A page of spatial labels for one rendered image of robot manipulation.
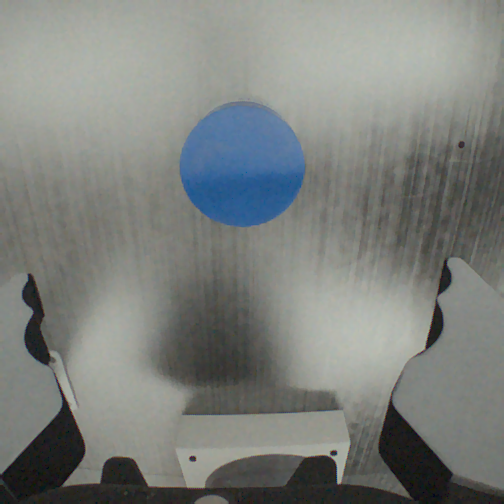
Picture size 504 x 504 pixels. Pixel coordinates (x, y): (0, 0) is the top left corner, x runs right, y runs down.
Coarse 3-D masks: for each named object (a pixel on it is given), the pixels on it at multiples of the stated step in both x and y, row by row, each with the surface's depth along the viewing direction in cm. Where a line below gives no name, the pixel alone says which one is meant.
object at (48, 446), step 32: (32, 288) 11; (0, 320) 9; (32, 320) 9; (0, 352) 8; (32, 352) 9; (0, 384) 7; (32, 384) 7; (0, 416) 7; (32, 416) 7; (64, 416) 7; (0, 448) 6; (32, 448) 6; (64, 448) 7; (0, 480) 5; (32, 480) 6; (64, 480) 7
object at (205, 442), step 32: (192, 416) 41; (224, 416) 41; (256, 416) 41; (288, 416) 41; (320, 416) 40; (192, 448) 37; (224, 448) 37; (256, 448) 37; (288, 448) 37; (320, 448) 38; (192, 480) 41
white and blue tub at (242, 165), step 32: (224, 128) 21; (256, 128) 21; (288, 128) 21; (192, 160) 22; (224, 160) 22; (256, 160) 22; (288, 160) 22; (192, 192) 22; (224, 192) 22; (256, 192) 22; (288, 192) 22; (224, 224) 23; (256, 224) 23
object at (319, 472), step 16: (112, 464) 6; (128, 464) 6; (304, 464) 6; (320, 464) 6; (336, 464) 6; (112, 480) 5; (128, 480) 5; (144, 480) 5; (304, 480) 5; (320, 480) 5; (336, 480) 5; (32, 496) 5; (48, 496) 5; (64, 496) 5; (80, 496) 5; (96, 496) 5; (112, 496) 5; (128, 496) 5; (144, 496) 5; (160, 496) 5; (176, 496) 5; (192, 496) 5; (208, 496) 5; (224, 496) 5; (240, 496) 5; (256, 496) 5; (272, 496) 5; (288, 496) 5; (304, 496) 5; (320, 496) 5; (336, 496) 5; (352, 496) 5; (368, 496) 5; (384, 496) 5; (400, 496) 5
